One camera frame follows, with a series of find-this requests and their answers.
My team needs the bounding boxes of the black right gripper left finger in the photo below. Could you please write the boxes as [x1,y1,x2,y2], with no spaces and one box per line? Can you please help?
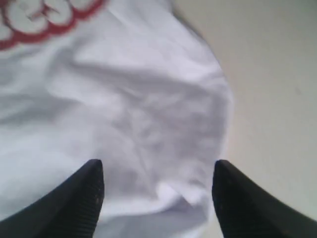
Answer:
[0,159,105,238]

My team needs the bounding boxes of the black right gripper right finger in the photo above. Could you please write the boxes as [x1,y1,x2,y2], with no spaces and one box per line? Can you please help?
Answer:
[212,160,317,238]

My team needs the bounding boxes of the white t-shirt with red lettering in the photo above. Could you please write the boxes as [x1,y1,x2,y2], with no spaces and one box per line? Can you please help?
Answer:
[0,0,232,238]

